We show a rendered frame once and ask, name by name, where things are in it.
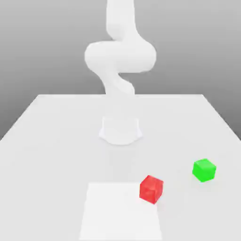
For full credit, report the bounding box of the small red cube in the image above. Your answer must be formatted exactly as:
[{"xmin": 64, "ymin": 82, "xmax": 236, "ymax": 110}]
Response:
[{"xmin": 139, "ymin": 175, "xmax": 164, "ymax": 205}]

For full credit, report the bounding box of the small green cube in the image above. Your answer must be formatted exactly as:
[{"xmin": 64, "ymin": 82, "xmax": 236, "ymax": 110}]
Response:
[{"xmin": 192, "ymin": 158, "xmax": 217, "ymax": 183}]

